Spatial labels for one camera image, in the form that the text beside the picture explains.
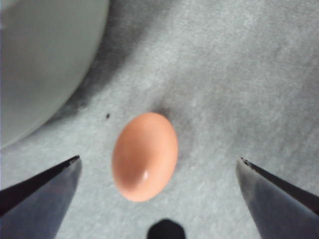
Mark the pale green electric cooking pot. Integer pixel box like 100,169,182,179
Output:
0,0,111,150

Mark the brown egg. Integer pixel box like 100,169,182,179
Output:
111,112,179,203

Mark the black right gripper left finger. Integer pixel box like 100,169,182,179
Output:
0,155,83,239

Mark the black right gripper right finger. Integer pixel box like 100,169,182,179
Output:
236,156,319,239

